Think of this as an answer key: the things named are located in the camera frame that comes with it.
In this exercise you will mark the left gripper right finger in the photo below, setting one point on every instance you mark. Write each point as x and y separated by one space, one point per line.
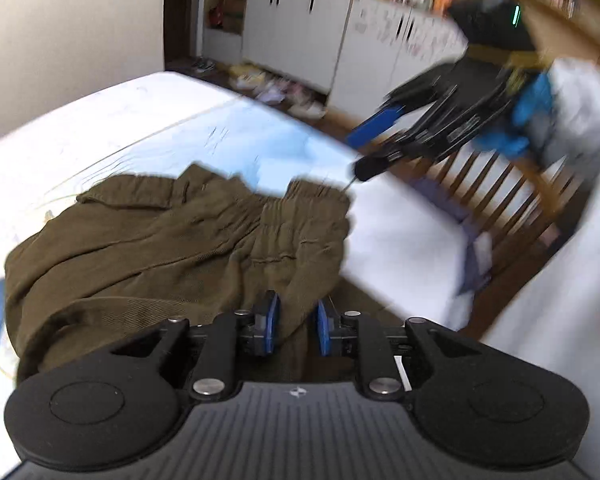
337 332

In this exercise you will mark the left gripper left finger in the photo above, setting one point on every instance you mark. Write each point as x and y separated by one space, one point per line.
260 327

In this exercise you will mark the olive green sweatshirt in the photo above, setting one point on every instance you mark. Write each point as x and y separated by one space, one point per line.
135 250

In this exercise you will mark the blue gloved right hand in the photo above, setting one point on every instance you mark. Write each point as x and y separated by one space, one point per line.
512 136

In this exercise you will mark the white table cover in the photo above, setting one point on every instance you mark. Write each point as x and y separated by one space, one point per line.
407 249

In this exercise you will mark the wooden chair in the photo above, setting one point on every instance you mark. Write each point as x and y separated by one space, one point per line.
527 214

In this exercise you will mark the white cabinet row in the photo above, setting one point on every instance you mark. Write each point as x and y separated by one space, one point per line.
354 51

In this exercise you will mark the person white clothing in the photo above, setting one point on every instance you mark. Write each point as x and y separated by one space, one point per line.
554 322

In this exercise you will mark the dark brown door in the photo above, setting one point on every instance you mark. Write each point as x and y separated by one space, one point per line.
179 31

